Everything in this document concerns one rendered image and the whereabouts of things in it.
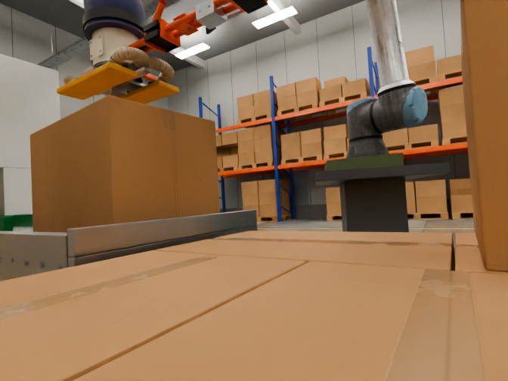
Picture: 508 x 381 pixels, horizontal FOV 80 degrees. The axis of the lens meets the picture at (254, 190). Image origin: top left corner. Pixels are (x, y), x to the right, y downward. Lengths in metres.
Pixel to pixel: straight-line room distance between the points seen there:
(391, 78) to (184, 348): 1.33
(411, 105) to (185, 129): 0.88
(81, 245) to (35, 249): 0.19
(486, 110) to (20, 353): 0.53
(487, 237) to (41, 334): 0.49
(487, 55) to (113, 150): 0.79
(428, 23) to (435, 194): 4.62
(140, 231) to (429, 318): 0.67
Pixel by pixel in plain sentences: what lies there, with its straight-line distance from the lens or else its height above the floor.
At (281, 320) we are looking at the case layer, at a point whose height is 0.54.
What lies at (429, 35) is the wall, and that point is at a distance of 9.95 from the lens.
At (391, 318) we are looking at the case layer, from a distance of 0.29.
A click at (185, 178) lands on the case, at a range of 1.01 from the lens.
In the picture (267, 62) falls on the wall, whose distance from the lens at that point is 11.24.
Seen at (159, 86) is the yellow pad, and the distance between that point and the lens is 1.22.
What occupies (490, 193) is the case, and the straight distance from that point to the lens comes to 0.47.
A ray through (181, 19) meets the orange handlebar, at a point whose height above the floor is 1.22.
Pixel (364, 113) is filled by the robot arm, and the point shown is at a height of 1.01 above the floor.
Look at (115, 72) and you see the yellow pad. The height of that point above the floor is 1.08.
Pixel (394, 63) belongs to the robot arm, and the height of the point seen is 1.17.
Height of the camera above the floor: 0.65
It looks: 2 degrees up
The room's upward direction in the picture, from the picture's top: 3 degrees counter-clockwise
